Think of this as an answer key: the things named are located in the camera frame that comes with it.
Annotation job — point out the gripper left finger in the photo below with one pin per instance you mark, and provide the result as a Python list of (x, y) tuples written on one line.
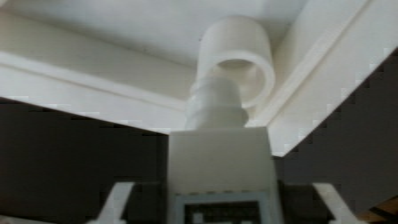
[(111, 214)]

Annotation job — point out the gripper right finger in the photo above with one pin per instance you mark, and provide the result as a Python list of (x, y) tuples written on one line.
[(337, 205)]

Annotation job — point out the white table leg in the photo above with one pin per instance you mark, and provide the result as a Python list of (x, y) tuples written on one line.
[(223, 189)]

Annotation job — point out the white square table top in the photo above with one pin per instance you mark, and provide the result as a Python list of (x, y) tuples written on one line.
[(99, 57)]

